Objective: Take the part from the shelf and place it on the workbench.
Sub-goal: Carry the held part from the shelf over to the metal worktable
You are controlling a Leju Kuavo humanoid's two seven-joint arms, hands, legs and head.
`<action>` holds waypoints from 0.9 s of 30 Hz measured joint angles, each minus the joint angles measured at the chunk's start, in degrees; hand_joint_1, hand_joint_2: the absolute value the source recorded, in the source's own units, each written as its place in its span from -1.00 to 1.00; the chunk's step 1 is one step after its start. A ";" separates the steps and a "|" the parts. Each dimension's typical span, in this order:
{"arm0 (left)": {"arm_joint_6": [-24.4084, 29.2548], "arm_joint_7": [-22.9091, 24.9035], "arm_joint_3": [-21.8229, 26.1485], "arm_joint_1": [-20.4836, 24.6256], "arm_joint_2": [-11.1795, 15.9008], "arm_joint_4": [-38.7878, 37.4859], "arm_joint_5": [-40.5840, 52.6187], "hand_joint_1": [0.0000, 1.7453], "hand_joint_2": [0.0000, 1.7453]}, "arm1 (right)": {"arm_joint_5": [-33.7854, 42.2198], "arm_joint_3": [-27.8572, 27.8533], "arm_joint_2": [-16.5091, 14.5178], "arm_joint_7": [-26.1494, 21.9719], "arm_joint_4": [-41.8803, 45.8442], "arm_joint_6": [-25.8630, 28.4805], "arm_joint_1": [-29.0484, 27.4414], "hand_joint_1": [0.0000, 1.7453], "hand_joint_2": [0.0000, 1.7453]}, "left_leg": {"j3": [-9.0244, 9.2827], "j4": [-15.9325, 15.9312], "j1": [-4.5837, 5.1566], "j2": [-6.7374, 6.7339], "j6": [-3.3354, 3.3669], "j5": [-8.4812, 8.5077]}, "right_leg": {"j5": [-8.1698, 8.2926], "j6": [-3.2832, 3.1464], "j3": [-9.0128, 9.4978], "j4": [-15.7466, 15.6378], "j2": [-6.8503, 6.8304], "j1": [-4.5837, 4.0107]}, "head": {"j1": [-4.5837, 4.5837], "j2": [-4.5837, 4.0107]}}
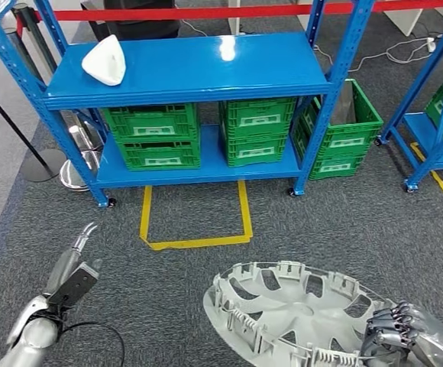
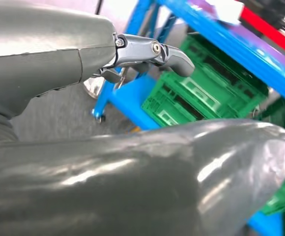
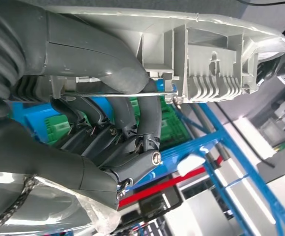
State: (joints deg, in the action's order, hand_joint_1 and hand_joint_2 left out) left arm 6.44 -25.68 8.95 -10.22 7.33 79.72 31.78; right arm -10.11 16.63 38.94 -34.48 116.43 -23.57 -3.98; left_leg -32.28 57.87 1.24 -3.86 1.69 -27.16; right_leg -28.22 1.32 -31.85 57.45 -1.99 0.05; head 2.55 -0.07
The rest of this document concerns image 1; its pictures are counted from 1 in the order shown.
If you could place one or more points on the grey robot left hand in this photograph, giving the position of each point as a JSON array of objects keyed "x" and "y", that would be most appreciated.
[{"x": 63, "y": 266}]

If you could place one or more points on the grey plastic wheel hubcap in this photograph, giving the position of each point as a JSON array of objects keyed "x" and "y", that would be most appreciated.
[{"x": 282, "y": 314}]

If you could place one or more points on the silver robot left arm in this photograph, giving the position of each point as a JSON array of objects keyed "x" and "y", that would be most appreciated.
[{"x": 30, "y": 339}]

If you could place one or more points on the white triangular plastic part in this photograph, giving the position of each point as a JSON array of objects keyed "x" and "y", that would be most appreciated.
[{"x": 105, "y": 63}]

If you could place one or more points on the blue metal shelf rack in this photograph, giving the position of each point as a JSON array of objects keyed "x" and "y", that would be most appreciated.
[
  {"x": 187, "y": 68},
  {"x": 422, "y": 129}
]

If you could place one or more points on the black thin pole stand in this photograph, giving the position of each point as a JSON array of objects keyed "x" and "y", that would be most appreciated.
[{"x": 42, "y": 164}]

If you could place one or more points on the black mesh office chair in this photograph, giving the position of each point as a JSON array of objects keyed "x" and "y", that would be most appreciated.
[{"x": 130, "y": 28}]

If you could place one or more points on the red barrier belt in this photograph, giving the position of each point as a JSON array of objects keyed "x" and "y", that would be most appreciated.
[{"x": 206, "y": 12}]

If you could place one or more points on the yellow floor tape marking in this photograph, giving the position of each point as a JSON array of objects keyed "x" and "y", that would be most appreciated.
[{"x": 440, "y": 185}]

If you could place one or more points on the white power strip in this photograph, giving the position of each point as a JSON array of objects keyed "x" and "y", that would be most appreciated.
[{"x": 431, "y": 44}]

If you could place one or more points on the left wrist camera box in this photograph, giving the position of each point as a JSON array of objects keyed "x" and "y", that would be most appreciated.
[{"x": 74, "y": 283}]

